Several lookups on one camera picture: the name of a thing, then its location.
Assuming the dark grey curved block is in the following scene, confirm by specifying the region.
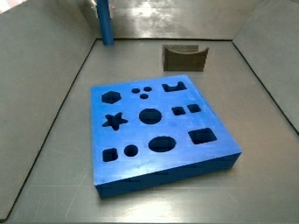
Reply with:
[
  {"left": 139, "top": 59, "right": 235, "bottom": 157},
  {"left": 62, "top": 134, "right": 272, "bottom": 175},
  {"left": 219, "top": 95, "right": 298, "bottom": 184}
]
[{"left": 163, "top": 45, "right": 210, "bottom": 72}]

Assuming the blue shape sorting board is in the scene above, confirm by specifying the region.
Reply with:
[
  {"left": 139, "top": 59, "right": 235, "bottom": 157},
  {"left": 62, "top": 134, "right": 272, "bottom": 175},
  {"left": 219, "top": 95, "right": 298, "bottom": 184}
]
[{"left": 91, "top": 75, "right": 242, "bottom": 198}]

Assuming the blue round peg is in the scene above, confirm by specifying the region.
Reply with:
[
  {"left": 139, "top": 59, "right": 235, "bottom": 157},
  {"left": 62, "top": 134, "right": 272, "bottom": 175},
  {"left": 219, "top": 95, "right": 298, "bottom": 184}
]
[{"left": 98, "top": 0, "right": 115, "bottom": 46}]

